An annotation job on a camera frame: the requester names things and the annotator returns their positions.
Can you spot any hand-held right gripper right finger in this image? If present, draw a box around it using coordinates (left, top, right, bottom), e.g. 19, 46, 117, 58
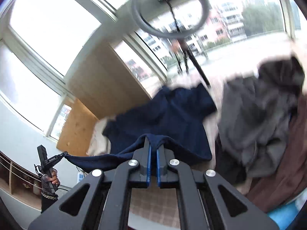
157, 144, 280, 230

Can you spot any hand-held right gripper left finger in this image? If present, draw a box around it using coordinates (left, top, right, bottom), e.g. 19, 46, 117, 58
28, 135, 152, 230

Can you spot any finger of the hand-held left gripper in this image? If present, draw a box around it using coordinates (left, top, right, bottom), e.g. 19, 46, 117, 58
43, 151, 69, 167

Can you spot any navy blue garment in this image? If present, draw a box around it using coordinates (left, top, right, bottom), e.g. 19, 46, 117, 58
65, 83, 217, 173

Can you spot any person's left forearm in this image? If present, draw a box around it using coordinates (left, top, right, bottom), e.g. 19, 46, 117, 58
40, 176, 59, 214

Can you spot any person's left hand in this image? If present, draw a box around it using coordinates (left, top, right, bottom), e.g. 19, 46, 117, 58
50, 169, 60, 186

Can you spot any pine wood board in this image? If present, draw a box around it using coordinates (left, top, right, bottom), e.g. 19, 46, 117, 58
56, 98, 99, 156

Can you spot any white wooden shelf unit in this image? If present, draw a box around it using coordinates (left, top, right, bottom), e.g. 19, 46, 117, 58
0, 151, 44, 211

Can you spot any pink plaid bed sheet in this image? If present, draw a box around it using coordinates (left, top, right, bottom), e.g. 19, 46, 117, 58
86, 74, 252, 229

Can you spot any cream folded cloth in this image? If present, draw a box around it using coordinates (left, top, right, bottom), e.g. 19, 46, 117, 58
86, 117, 116, 156

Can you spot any light wooden cabinet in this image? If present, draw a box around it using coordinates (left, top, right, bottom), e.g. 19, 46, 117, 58
65, 42, 168, 120

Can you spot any dark grey garment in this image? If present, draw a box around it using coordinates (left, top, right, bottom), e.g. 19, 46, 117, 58
217, 55, 305, 178

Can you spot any brown garment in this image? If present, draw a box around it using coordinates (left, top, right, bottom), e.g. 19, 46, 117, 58
245, 96, 307, 206

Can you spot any light blue garment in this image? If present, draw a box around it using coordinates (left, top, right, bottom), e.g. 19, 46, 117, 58
267, 202, 305, 230

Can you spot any pink apartment building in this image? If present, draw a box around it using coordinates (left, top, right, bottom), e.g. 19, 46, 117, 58
209, 10, 231, 41

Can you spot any white window frame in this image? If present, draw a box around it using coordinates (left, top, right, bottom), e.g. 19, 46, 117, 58
0, 0, 307, 149

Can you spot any ring light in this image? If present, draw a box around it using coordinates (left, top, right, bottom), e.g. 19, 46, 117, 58
131, 0, 211, 40

